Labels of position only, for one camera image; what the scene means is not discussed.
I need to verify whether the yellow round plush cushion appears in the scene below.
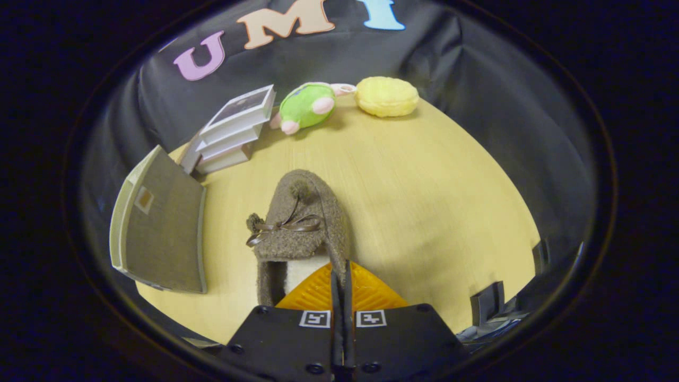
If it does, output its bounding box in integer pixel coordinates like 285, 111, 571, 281
354, 76, 420, 118

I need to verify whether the grey fabric storage box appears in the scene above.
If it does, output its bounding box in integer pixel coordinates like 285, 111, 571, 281
109, 144, 207, 294

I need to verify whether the white paperback book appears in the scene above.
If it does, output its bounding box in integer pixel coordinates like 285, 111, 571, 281
195, 143, 252, 176
197, 123, 264, 161

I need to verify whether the green and pink plush toy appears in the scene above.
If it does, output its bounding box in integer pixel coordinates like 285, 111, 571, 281
269, 81, 357, 135

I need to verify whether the black backdrop cloth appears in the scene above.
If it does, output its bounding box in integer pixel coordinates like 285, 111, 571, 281
80, 0, 600, 345

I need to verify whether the black clamp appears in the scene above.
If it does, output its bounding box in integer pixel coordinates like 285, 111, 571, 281
470, 281, 506, 327
532, 239, 551, 275

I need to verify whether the grey crinkled sheet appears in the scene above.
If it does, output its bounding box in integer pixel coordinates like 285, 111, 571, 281
456, 310, 531, 351

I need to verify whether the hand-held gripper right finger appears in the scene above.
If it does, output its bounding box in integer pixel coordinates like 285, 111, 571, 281
345, 260, 470, 382

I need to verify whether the white book with portrait cover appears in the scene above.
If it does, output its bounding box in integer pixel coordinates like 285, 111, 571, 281
201, 84, 277, 145

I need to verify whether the brown fuzzy shoe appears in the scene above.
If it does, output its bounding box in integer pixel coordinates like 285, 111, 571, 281
246, 169, 352, 307

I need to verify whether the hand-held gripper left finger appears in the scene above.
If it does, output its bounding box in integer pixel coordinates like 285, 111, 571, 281
219, 260, 344, 382

